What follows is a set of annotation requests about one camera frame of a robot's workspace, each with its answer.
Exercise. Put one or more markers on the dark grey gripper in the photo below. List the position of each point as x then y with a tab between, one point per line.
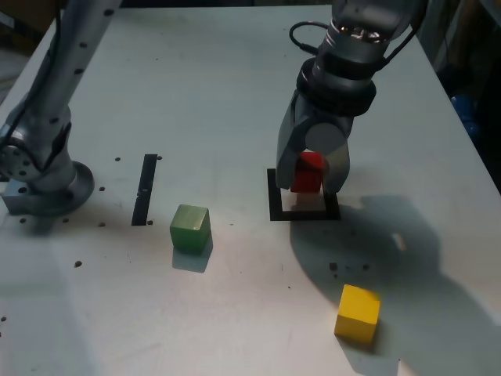
332	115

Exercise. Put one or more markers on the red cube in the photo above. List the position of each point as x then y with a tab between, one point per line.
307	176

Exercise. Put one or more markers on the green cube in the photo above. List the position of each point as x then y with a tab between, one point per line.
189	229

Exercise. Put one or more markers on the yellow cube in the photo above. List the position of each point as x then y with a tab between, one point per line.
358	313

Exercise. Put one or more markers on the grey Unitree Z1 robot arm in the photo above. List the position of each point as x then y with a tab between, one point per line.
39	117

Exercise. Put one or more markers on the black tape square outline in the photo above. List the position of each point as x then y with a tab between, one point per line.
305	216

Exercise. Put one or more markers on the blue object beside table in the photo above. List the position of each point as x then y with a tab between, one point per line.
466	113

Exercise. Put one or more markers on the black tape strip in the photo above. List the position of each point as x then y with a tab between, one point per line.
144	196

